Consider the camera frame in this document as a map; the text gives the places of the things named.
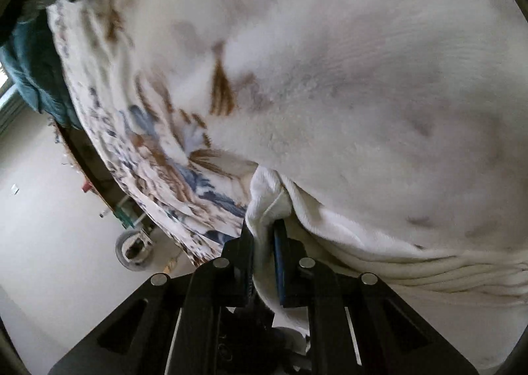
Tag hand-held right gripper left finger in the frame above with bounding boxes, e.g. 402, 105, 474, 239
49, 220, 256, 375

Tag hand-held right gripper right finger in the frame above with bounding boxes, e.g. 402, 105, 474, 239
272, 218, 479, 375

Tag white pants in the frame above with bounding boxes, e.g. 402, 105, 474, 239
245, 164, 528, 371

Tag white round bucket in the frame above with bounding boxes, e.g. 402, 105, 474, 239
115, 228, 155, 271

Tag green plastic item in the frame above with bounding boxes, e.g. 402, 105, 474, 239
115, 197, 145, 230

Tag floral printed blanket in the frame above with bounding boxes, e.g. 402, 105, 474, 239
45, 0, 528, 268

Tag teal cloth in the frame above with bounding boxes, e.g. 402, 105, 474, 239
0, 20, 83, 130

